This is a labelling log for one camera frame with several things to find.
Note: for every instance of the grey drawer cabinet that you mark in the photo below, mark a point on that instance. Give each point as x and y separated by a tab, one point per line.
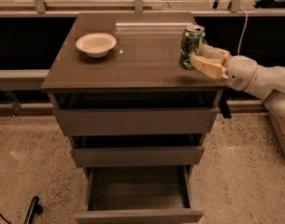
145	58

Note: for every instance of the grey top drawer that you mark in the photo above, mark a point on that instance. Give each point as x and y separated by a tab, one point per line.
135	113

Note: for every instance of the cardboard box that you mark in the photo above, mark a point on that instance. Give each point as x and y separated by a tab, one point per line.
279	128

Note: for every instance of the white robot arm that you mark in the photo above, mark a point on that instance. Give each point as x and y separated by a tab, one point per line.
269	85

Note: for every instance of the green soda can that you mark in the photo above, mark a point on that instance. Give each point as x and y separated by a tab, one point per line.
192	41

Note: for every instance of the white bowl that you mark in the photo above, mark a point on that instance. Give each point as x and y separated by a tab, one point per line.
96	45

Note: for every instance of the grey middle drawer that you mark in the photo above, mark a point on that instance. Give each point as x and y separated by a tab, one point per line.
137	150

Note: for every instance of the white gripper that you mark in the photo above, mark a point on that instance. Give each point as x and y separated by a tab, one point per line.
240	71

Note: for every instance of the grey open bottom drawer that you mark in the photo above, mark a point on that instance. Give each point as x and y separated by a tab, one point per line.
139	195

